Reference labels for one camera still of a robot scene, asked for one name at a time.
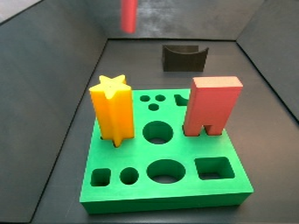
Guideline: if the red cylinder peg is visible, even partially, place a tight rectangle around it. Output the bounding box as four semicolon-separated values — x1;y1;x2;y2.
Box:
120;0;137;33

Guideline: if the green foam shape board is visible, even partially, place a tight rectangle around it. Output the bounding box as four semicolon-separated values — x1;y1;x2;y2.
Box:
78;89;253;214

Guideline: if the yellow star-shaped peg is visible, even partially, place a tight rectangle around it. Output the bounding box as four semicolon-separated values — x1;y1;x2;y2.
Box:
88;74;134;147

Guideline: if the red forked block peg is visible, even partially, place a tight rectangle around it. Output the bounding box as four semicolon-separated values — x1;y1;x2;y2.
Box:
182;76;242;137

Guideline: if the black curved holder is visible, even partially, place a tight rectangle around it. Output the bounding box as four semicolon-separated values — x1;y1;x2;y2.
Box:
162;45;209;72

